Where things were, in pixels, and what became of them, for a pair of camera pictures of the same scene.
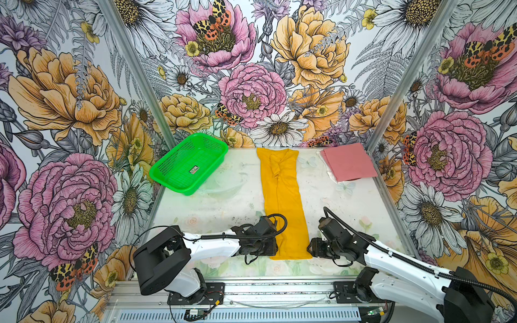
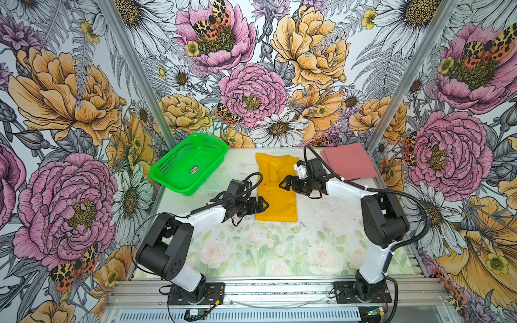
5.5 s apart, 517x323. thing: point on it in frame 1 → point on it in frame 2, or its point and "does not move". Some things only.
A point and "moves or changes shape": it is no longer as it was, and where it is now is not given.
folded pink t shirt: (349, 162) does not move
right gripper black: (316, 243) → (288, 179)
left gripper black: (271, 249) → (253, 208)
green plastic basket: (186, 168) does not move
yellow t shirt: (279, 170) moves or changes shape
